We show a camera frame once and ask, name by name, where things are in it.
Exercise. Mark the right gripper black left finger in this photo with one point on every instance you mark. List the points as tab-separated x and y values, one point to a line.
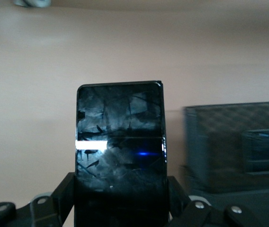
63	196

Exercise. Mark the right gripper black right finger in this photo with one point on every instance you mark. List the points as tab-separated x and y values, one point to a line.
177	196

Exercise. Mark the black slab smartphone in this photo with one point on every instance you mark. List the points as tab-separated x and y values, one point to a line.
120	118

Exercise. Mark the black flip phone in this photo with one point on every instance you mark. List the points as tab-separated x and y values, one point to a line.
262	151

